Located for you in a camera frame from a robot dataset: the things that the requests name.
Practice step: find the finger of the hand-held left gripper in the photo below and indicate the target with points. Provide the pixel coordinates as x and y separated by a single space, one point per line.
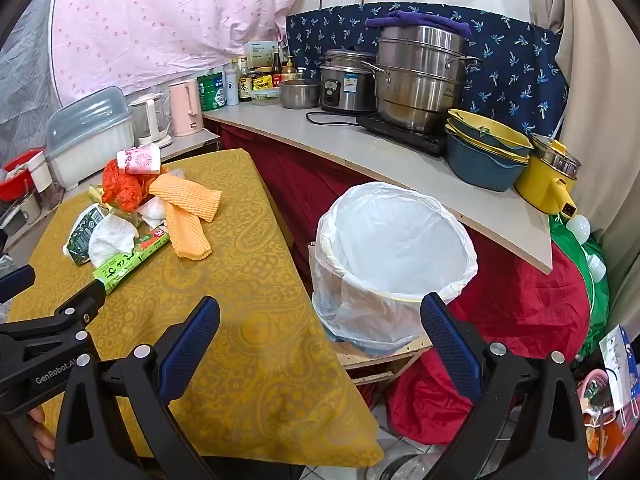
17 281
85 300

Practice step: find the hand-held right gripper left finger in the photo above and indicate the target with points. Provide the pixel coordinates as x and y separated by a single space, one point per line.
196 337

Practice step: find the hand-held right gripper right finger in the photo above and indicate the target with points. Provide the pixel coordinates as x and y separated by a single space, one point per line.
450 345

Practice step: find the green cardboard box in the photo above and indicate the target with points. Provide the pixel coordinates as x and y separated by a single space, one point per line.
130 267

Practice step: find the orange plastic bag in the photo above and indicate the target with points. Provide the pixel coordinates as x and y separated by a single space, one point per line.
122 190

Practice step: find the white-lined waste bin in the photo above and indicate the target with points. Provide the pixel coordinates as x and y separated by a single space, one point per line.
390 240

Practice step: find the person's left hand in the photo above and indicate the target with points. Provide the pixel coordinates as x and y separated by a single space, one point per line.
40 432

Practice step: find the white crumpled paper towel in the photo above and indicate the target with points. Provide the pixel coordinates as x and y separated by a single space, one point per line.
110 242

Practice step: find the green and white packet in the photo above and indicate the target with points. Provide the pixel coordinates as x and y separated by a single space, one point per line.
80 232

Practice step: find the yellow paisley tablecloth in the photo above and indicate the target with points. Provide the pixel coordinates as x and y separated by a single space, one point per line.
260 360

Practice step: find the dark red cloth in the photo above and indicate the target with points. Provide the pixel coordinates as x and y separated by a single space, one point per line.
515 310

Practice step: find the red plastic container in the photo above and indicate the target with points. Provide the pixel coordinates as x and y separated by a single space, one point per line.
17 185

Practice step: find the orange foam net sleeve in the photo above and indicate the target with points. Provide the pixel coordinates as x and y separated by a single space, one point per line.
187 235

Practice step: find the yellow and green packet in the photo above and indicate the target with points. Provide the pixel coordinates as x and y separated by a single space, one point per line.
96 195

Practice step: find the clear seasoning canister set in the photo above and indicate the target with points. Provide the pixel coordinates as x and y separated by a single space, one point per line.
42 172

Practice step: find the clear plastic wrap ball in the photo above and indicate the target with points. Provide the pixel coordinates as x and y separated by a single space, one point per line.
152 210

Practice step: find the orange waffle cloth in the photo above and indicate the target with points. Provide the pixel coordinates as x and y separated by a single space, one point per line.
192 197

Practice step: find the white dish box clear lid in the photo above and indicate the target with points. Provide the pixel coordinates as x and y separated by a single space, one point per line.
95 150

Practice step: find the pink patterned paper cup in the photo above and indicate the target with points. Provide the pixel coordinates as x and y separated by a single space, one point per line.
142 160

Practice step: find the pink plastic basket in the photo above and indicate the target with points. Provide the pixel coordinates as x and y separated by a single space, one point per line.
597 382

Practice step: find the green cloth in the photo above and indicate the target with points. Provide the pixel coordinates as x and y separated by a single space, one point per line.
597 285

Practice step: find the white printed box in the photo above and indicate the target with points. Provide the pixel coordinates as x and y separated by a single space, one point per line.
617 360

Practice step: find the white light bulb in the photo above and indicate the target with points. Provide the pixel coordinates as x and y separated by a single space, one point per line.
579 227

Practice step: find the blue and yellow basin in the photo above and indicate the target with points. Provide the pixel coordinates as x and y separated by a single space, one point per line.
480 172
492 132

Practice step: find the yellow electric pot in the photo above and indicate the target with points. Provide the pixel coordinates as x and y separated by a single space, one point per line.
542 185

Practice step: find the white glass kettle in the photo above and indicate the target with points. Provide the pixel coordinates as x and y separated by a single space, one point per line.
150 120

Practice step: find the grey low cabinet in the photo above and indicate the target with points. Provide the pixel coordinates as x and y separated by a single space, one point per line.
195 142

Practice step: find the grey striped cloth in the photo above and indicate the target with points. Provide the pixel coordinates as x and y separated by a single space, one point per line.
25 85

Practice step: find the pink electric kettle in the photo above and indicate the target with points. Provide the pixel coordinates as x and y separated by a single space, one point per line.
185 110

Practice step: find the black induction cooker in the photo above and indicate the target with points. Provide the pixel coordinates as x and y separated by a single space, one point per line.
400 135

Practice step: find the green tin can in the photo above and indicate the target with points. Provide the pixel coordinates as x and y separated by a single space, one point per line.
212 92

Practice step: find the clear food container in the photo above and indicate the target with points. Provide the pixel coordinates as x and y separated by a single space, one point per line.
265 97

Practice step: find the soy sauce bottle white label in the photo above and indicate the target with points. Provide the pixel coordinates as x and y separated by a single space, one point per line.
245 87

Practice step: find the large steel steamer pot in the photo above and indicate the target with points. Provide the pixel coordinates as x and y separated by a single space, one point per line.
425 85

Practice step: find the yellow seasoning packet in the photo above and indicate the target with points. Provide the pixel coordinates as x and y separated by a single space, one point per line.
261 82

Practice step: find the small steel pot with lid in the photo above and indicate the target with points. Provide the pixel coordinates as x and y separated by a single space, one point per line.
299 95

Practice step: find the dark sauce bottle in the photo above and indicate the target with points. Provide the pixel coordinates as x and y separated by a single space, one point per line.
276 72

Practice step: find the steel rice cooker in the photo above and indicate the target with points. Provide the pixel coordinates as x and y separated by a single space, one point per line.
347 87

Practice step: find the beige curtain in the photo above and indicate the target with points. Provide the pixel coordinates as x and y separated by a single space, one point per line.
600 110

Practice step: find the yellow pump bottle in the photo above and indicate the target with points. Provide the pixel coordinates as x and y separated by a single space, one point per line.
288 71

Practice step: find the navy palm print cloth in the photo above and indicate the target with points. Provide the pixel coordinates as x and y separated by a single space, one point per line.
515 65

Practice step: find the pink dotted bedsheet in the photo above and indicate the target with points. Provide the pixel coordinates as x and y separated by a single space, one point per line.
160 20

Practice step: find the pale cardboard box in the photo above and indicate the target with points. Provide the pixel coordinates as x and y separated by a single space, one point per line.
261 55

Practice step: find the purple cloth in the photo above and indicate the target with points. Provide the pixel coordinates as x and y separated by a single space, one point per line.
415 21

